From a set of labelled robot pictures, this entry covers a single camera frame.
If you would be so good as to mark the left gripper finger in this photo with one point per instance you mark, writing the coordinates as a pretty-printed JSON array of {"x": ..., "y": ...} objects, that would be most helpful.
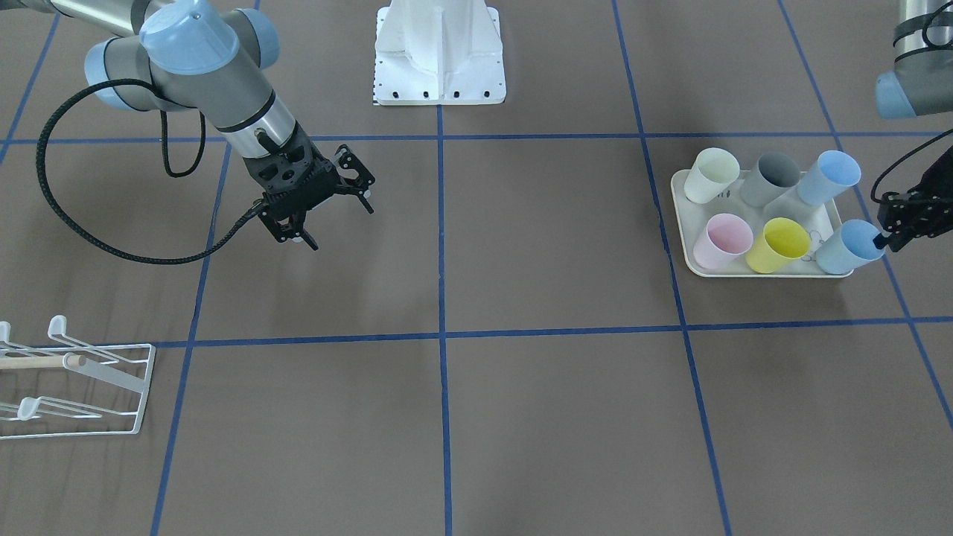
[
  {"x": 900, "y": 231},
  {"x": 910, "y": 212}
]

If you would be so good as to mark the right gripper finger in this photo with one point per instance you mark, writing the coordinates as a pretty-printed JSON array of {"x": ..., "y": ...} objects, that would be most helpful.
[
  {"x": 353, "y": 178},
  {"x": 285, "y": 220}
]

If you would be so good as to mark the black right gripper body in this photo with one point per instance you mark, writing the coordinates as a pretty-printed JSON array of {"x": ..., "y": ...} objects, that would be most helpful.
[{"x": 350, "y": 172}]

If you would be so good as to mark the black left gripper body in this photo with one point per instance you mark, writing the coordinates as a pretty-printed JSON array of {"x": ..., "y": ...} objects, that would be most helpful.
[{"x": 934, "y": 181}]

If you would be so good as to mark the light blue cup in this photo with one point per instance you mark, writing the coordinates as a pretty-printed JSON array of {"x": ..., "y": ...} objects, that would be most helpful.
[{"x": 849, "y": 247}]

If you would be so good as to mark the yellow cup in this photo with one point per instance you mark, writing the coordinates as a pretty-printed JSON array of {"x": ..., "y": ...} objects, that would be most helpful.
[{"x": 781, "y": 242}]

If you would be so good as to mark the pink cup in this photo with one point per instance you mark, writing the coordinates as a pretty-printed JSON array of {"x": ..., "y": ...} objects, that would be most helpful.
[{"x": 724, "y": 238}]

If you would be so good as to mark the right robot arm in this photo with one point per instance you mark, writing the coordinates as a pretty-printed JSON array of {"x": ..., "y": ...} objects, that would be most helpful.
[{"x": 173, "y": 55}]

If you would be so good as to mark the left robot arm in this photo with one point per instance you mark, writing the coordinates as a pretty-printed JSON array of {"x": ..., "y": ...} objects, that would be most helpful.
[{"x": 919, "y": 84}]

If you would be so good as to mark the grey cup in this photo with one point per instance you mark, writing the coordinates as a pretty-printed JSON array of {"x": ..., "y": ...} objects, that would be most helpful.
[{"x": 773, "y": 175}]

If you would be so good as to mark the pale green cup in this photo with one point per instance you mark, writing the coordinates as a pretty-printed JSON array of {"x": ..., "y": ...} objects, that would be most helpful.
[{"x": 714, "y": 171}]

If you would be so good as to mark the cream plastic tray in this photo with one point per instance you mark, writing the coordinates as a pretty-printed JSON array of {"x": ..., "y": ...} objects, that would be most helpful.
[{"x": 692, "y": 218}]

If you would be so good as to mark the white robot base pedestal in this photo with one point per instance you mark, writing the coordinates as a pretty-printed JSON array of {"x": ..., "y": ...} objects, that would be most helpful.
[{"x": 430, "y": 53}]

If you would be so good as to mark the white wire cup rack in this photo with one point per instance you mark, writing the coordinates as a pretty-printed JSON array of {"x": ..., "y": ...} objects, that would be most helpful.
[{"x": 73, "y": 388}]

